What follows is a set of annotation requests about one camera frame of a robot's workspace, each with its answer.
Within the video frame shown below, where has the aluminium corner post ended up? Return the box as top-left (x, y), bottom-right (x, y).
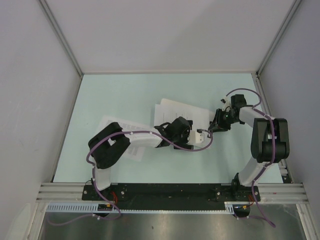
top-left (37, 0), bottom-right (84, 79)
top-left (255, 0), bottom-right (304, 78)

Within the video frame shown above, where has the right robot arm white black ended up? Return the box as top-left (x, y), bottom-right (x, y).
top-left (208, 94), bottom-right (290, 201)

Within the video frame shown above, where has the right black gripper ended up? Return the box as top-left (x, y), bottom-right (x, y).
top-left (208, 108), bottom-right (239, 132)

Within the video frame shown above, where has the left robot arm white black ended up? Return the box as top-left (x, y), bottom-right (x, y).
top-left (88, 116), bottom-right (201, 200)

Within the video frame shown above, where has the white folder with clip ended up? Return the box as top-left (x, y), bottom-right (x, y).
top-left (159, 98), bottom-right (216, 151)

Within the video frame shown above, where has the right aluminium corner post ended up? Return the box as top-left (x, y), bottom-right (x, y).
top-left (255, 0), bottom-right (304, 78)

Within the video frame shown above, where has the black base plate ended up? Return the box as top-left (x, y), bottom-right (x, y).
top-left (82, 183), bottom-right (261, 202)

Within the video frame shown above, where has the left aluminium corner post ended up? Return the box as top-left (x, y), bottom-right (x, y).
top-left (37, 0), bottom-right (84, 79)

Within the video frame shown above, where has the white dense text sheet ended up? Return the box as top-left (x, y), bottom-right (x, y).
top-left (94, 114), bottom-right (153, 163)

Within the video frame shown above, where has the aluminium front rail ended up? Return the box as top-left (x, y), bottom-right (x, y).
top-left (36, 182), bottom-right (309, 204)

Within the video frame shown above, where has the right aluminium side rail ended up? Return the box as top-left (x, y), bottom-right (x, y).
top-left (251, 73), bottom-right (293, 184)

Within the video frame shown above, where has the white slotted cable duct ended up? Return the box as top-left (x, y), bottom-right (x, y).
top-left (46, 203), bottom-right (234, 215)

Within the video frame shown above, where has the white signature form sheet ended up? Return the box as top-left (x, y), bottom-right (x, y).
top-left (153, 104), bottom-right (201, 129)

